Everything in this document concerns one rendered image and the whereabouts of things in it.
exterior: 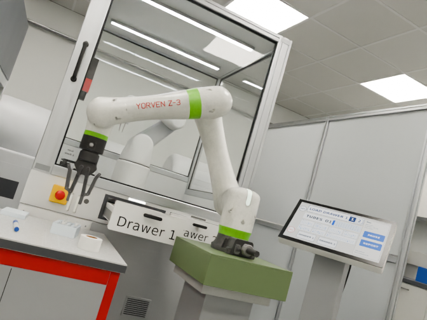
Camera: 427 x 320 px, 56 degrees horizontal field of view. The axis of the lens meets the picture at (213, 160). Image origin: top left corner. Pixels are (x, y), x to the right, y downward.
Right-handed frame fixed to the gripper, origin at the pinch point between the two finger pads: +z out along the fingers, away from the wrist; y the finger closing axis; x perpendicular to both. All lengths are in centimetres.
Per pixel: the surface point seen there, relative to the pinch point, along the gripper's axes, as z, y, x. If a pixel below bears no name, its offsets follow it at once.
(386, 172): -70, 178, 85
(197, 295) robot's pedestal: 18, 53, -16
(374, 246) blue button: -18, 137, 16
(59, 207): 5.3, -7.6, 22.7
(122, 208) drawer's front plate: -3.3, 18.0, -4.9
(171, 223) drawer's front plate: -2.9, 38.0, -0.9
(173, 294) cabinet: 31, 53, 35
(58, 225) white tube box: 8.0, -0.9, -10.9
